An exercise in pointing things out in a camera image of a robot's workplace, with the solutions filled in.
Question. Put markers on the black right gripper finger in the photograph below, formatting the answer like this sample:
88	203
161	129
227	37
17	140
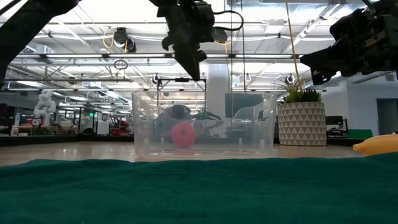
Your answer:
325	59
325	74

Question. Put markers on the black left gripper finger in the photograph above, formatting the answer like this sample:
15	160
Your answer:
190	63

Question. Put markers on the red toy apple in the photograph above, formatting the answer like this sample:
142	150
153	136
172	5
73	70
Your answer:
183	135

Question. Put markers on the yellow toy banana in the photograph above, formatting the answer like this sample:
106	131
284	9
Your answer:
379	144

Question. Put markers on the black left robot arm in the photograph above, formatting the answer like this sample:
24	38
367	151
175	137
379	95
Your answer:
25	28

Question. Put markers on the person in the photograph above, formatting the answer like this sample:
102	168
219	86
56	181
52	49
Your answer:
178	111

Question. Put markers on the potted plant triangle-pattern pot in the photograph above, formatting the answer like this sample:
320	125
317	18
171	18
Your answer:
301	124

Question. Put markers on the green panel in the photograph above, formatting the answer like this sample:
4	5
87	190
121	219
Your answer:
360	134

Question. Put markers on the clear plastic container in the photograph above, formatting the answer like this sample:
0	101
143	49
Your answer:
149	124

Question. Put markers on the dark green folded cloth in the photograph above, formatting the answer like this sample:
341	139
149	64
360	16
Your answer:
199	193

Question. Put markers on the distant black rig frame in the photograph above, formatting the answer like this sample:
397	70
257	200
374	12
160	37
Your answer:
182	80

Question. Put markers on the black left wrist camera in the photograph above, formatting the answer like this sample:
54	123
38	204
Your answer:
206	21

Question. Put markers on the black aluminium rig frame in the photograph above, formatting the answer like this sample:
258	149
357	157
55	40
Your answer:
62	140

